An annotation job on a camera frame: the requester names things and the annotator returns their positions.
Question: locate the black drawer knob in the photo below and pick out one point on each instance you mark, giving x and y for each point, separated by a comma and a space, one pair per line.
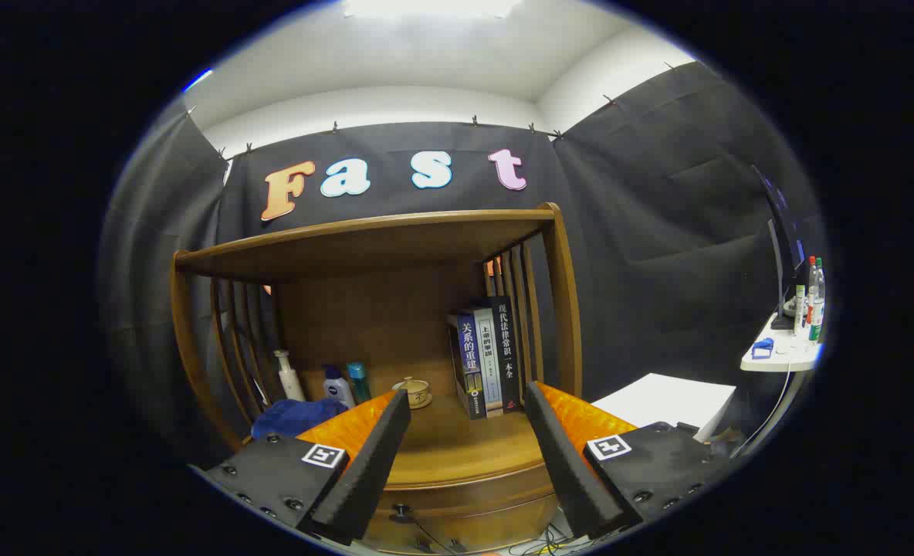
401, 511

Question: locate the white lotion bottle blue cap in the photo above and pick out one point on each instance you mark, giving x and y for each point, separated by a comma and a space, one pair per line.
338, 390

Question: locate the yellow lidded tea cup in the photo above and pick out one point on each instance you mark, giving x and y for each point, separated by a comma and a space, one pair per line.
413, 388

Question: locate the small blue object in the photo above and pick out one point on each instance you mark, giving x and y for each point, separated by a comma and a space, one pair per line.
763, 347

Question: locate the blue towel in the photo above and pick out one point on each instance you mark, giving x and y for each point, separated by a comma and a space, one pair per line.
295, 417

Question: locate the wooden countertop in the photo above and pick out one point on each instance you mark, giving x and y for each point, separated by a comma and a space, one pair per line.
457, 448

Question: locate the yellow saucer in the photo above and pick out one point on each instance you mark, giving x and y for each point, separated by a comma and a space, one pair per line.
420, 403

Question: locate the wooden cabinet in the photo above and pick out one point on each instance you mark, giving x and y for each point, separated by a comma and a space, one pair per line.
567, 309

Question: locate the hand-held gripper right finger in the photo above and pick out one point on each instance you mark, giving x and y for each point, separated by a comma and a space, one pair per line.
561, 455

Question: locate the wooden drawer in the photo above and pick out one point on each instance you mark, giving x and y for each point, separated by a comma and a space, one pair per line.
472, 513

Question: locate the small white bottle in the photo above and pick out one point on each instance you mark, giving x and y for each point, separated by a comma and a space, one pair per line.
799, 305

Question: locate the blue spine book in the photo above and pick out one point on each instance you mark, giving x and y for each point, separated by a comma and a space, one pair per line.
468, 363

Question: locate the white pump bottle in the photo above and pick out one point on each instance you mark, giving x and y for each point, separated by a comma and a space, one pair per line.
289, 378

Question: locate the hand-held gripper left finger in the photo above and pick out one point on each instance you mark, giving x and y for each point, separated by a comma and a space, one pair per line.
380, 455

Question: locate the clear blue bottle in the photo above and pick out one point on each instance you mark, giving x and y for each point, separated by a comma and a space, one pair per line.
358, 381

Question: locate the clear bottle red cap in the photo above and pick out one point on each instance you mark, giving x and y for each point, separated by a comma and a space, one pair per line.
811, 289

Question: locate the white desk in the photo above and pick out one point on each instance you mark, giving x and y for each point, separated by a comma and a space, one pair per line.
781, 357

